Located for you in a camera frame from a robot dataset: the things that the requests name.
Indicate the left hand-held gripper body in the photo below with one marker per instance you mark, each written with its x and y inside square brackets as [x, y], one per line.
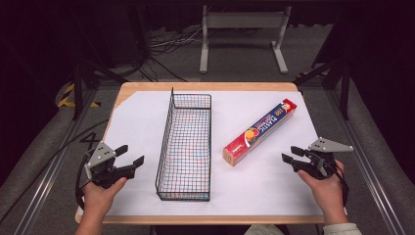
[99, 156]

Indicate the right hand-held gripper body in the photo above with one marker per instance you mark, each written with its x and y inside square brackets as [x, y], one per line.
[321, 156]

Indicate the red blue plastic wrap box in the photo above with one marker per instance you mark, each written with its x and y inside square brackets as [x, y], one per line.
[259, 132]

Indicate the person's right hand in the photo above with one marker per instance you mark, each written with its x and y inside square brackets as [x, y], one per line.
[326, 192]

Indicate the person's left hand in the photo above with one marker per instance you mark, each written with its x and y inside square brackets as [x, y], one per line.
[99, 199]

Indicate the white paper sheet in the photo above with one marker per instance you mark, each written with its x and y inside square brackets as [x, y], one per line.
[261, 189]

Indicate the yellow black floor tape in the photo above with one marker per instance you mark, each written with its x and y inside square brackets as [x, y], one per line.
[70, 96]

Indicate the black tripod stand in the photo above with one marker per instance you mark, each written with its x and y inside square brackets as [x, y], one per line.
[80, 84]
[339, 78]

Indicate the grey metal stand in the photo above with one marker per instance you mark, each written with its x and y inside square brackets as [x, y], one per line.
[244, 21]

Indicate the aluminium rail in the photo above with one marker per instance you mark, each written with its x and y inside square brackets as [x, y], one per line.
[365, 163]
[49, 169]

